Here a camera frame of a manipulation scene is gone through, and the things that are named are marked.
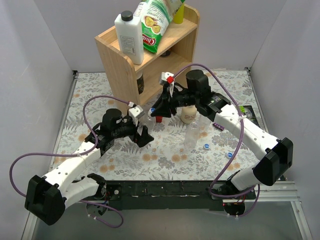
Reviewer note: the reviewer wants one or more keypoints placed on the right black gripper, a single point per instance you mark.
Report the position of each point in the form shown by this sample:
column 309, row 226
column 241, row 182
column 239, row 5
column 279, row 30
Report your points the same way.
column 169, row 102

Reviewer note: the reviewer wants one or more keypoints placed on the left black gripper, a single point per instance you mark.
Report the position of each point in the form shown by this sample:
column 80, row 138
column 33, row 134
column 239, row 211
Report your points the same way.
column 137, row 133

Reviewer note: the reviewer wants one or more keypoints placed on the clear plastic bottle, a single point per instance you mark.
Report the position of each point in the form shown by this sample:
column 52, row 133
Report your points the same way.
column 191, row 135
column 148, row 121
column 204, row 123

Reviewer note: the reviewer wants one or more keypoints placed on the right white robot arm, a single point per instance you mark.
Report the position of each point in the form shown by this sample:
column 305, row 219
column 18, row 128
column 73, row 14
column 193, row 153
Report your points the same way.
column 275, row 155

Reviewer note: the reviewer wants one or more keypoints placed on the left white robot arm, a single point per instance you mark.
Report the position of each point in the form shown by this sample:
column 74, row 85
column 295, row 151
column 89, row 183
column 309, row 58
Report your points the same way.
column 50, row 195

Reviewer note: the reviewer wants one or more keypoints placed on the beige lotion bottle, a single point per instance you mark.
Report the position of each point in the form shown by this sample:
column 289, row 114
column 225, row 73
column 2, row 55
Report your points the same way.
column 188, row 114

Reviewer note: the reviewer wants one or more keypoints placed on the dark bottle in shelf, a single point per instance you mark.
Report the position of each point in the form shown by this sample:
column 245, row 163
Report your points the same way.
column 140, row 82

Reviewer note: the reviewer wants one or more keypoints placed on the clear plastic bottle front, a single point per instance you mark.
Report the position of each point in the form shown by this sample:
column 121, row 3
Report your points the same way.
column 191, row 135

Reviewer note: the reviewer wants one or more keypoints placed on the white bottle black cap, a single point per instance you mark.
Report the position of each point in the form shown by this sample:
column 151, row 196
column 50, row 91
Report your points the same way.
column 129, row 34

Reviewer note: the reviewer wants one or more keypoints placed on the yellow bottle on shelf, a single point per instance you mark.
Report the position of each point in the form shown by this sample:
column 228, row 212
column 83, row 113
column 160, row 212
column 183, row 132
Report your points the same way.
column 179, row 15

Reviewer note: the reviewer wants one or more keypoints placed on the red box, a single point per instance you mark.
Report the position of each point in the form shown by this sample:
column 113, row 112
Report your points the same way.
column 158, row 119

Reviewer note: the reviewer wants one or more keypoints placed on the wooden shelf unit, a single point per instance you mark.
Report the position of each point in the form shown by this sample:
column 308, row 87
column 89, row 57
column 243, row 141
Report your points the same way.
column 175, row 53

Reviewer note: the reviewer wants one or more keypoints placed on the floral table mat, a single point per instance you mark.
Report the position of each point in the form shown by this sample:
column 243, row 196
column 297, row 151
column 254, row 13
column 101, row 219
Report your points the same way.
column 165, row 158

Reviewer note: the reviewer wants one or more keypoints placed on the purple candy bar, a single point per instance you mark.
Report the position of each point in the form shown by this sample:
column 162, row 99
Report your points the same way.
column 220, row 127

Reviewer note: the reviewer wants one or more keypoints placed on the black base bar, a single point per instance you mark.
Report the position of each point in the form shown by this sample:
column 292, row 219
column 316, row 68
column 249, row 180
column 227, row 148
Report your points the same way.
column 161, row 195

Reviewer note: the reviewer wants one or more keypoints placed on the black green box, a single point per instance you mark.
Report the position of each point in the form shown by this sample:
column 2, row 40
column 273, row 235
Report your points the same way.
column 248, row 111

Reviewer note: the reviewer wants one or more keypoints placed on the green chips bag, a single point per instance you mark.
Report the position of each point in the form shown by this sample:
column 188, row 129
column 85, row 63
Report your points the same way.
column 155, row 16

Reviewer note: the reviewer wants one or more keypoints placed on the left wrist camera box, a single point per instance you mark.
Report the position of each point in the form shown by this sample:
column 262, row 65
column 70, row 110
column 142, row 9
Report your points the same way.
column 136, row 113

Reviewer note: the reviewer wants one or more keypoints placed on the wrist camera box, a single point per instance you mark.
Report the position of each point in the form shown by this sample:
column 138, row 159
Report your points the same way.
column 136, row 113
column 167, row 79

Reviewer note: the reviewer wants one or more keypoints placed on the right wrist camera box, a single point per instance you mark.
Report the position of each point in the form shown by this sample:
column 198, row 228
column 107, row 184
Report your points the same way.
column 167, row 79

